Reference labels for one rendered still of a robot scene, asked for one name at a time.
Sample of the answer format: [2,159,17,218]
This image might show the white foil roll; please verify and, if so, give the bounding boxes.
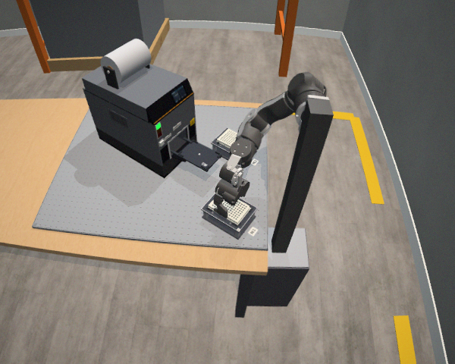
[101,39,151,84]

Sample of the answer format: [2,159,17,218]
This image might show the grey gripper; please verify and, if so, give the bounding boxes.
[213,172,250,218]

